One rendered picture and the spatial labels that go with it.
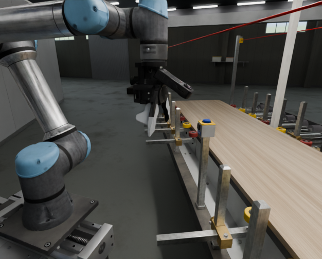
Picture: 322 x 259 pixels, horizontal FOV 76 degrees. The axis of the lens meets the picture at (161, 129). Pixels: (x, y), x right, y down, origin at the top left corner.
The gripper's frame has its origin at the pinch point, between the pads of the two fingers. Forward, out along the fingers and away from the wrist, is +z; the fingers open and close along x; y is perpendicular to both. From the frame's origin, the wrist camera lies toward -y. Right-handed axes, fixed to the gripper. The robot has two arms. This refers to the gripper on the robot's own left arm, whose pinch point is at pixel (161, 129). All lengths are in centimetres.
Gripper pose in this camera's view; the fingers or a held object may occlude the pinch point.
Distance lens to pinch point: 64.1
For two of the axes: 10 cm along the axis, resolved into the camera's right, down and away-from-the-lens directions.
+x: -3.5, 3.1, -8.8
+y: -9.4, -1.2, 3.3
